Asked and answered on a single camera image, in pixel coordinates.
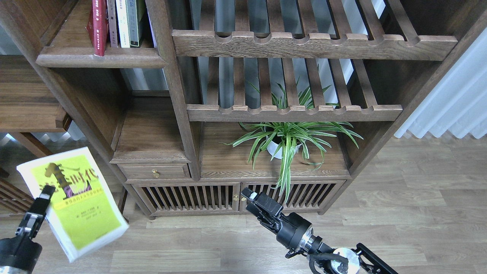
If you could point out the right slatted cabinet door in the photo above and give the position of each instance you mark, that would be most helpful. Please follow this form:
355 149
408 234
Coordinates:
310 196

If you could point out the white plant pot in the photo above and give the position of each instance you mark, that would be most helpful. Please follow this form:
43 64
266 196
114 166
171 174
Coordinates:
272 147

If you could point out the grey green upright book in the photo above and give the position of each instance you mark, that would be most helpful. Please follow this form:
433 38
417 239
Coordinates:
136 10

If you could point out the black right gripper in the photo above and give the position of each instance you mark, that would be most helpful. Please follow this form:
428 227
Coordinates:
292 231

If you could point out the small wooden drawer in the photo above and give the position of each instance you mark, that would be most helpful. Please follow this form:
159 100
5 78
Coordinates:
167 170

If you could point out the wooden slatted rack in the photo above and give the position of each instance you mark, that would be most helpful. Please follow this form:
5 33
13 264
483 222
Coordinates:
13 201

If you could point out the brass drawer knob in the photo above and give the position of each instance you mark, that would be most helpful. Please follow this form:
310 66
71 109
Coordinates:
155 173

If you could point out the dark wooden bookshelf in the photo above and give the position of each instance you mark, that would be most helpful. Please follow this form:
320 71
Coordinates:
204 66

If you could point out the left slatted cabinet door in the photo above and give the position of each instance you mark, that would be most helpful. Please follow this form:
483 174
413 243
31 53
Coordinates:
164 199

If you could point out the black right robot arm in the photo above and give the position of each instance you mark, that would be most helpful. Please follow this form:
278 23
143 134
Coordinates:
341 260

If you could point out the wooden side table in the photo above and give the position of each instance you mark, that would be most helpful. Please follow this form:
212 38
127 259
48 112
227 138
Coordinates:
34 125

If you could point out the yellow green book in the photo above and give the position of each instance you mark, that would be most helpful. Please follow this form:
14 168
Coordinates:
82 213

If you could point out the slatted cabinet door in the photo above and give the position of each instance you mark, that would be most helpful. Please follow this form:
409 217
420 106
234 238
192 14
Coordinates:
310 196
164 199

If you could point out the maroon book white characters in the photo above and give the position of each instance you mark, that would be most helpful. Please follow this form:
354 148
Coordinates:
112 23

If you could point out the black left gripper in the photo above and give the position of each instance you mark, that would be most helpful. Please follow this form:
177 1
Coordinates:
19 255

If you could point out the white curtain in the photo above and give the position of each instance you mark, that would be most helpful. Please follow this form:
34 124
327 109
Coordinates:
457 106

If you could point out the red book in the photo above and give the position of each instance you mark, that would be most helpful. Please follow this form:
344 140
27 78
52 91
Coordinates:
97 26

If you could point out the white upright book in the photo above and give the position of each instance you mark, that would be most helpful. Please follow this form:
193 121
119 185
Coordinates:
123 26

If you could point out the green spider plant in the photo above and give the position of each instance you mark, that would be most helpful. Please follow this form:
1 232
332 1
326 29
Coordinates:
307 132

